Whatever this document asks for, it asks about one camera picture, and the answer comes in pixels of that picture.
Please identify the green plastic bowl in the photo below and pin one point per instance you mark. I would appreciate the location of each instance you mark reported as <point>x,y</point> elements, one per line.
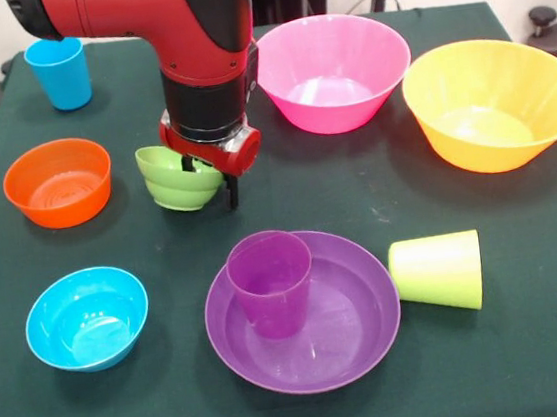
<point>176,190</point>

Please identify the blue plastic cup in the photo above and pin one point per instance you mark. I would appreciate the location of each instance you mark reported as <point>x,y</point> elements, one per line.
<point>62,77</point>

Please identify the black power plug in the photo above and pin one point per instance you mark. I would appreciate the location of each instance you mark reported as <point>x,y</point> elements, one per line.
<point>378,2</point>

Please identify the lime green plastic cup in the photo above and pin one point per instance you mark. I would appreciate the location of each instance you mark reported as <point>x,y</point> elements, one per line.
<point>436,271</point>

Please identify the purple plastic bowl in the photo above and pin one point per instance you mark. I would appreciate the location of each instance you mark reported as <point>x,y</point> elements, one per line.
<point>354,341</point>

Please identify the purple plastic cup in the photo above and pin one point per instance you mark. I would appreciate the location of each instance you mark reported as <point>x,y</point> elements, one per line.
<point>274,304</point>

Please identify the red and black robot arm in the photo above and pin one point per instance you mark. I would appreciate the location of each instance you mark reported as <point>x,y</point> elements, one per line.
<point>178,38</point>

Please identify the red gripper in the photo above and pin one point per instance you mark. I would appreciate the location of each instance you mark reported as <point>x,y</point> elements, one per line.
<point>232,156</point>

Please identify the orange plastic bowl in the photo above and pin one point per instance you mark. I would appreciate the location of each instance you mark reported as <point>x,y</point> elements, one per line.
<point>62,208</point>

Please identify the blue plastic bowl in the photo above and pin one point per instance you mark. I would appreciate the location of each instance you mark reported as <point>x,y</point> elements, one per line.
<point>84,316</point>

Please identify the pink plastic bowl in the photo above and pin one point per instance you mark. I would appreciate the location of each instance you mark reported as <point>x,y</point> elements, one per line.
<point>342,105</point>

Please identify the yellow plastic bowl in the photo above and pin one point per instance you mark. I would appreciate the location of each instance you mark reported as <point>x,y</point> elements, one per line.
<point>479,155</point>

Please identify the black chair armrest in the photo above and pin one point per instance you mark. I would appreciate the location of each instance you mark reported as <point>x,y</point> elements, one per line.
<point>543,17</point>

